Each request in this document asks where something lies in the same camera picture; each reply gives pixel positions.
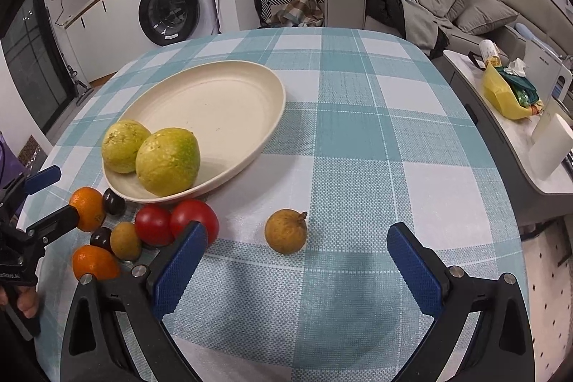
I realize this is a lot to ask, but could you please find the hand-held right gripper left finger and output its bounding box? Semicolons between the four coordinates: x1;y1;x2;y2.
59;220;209;382

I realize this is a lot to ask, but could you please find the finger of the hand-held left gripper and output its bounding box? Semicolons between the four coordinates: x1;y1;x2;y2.
26;203;80;249
0;165;62;210

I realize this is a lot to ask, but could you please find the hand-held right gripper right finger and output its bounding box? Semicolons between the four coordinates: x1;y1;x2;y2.
386;223;535;382

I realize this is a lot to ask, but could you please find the orange mandarin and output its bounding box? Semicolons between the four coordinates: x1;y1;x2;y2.
72;245;121;282
69;187;107;233

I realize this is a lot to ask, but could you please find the dark purple plum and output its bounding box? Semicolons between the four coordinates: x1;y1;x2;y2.
90;227;112;252
103;189;126;216

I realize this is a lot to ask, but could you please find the red tomato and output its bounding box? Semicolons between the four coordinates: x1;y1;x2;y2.
134;204;174;247
169;199;220;248

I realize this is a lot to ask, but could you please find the small brown longan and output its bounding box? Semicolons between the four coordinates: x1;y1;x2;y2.
110;222;143;261

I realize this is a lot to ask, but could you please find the yellow-green guava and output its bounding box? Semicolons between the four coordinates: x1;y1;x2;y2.
135;128;201;198
101;119;152;174

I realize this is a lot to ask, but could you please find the brown longan with stem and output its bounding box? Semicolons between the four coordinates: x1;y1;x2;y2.
264;209;309;255

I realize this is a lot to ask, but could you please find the cream oval plate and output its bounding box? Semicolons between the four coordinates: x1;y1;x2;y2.
102;60;286;204

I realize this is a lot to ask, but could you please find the person's left hand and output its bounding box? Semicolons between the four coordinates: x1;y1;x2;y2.
0;287;41;319

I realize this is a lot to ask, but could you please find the purple bag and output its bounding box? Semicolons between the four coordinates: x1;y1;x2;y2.
0;131;28;188

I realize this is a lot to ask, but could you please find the teal checked tablecloth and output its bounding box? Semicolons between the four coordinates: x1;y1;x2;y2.
33;26;531;382

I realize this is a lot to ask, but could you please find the white counter cabinet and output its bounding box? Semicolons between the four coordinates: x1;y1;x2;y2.
63;0;145;88

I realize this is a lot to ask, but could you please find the white side table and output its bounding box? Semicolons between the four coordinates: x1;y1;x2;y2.
442;48;573;226

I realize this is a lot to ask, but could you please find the white paper roll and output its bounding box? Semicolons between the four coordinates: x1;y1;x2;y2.
530;112;573;180

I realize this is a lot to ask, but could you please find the yellow plastic bag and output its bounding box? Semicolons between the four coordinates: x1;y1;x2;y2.
481;62;544;121

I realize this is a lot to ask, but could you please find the cream cup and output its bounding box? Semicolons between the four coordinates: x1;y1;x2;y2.
533;98;567;141

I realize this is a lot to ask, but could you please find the white jar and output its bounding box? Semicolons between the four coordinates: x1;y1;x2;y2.
479;39;502;69

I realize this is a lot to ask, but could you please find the white appliance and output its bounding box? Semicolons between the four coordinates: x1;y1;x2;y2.
524;38;573;101

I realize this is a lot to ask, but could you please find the light blue cloth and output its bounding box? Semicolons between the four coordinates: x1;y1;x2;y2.
515;23;539;43

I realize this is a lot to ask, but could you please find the pile of dark clothes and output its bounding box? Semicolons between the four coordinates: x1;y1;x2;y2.
316;0;451;59

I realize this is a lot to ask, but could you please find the black patterned chair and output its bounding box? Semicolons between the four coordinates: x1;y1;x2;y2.
253;0;325;29

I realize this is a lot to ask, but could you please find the grey sofa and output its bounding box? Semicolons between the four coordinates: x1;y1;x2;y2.
322;0;573;61

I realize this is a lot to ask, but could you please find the plaid cloth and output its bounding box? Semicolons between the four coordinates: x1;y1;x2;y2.
273;0;324;27

